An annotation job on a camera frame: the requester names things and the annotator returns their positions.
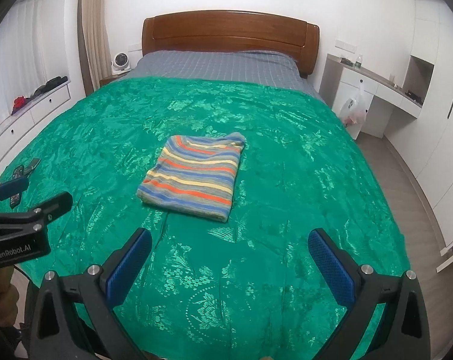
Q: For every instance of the clear plastic bag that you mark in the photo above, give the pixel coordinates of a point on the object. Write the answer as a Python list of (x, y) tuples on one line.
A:
[(352, 108)]

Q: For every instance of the green patterned blanket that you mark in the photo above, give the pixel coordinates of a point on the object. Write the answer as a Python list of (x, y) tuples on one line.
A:
[(249, 232)]

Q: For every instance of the beige curtain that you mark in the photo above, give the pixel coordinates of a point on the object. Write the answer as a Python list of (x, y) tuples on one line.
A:
[(95, 26)]

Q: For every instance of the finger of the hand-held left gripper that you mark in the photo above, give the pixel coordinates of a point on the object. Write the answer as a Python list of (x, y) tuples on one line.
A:
[(55, 204), (12, 188)]

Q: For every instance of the dark clothes pile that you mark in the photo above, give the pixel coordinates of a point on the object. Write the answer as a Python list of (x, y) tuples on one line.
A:
[(50, 85)]

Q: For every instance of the white wall socket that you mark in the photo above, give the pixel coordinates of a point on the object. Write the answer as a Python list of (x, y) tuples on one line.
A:
[(345, 44)]

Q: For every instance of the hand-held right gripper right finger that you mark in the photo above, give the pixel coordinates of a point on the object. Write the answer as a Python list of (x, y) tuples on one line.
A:
[(331, 266)]

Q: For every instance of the white sheer curtain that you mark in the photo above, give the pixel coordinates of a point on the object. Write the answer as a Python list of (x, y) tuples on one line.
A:
[(23, 45)]

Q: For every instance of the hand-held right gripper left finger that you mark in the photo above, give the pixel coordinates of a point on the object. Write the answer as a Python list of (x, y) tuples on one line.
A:
[(130, 266)]

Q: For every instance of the white window drawer cabinet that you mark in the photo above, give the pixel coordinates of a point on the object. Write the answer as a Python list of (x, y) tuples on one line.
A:
[(42, 108)]

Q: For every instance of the small dark desk item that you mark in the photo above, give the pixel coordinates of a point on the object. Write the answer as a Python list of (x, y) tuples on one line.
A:
[(347, 61)]

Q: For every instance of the wooden headboard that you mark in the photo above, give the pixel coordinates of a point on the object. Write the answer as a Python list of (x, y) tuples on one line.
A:
[(226, 30)]

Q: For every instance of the striped knit sweater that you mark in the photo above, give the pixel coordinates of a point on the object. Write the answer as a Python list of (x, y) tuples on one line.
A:
[(196, 172)]

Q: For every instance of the small white fan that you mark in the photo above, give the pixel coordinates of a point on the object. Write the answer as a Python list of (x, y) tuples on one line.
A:
[(119, 60)]

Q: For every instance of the grey quilted bed sheet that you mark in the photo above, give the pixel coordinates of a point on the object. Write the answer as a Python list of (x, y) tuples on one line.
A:
[(219, 65)]

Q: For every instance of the white wardrobe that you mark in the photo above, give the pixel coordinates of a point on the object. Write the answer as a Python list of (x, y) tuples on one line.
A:
[(444, 138)]

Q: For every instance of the white desk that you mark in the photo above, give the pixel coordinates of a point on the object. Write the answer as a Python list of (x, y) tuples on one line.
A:
[(337, 78)]

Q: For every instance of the dark remote control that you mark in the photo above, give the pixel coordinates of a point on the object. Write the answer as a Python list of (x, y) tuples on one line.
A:
[(15, 199), (18, 172), (33, 163)]

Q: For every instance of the red cloth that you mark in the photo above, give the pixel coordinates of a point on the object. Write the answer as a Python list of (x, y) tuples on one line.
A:
[(19, 103)]

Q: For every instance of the dark desk clutter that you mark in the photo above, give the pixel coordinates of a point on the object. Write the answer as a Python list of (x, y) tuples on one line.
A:
[(413, 96)]

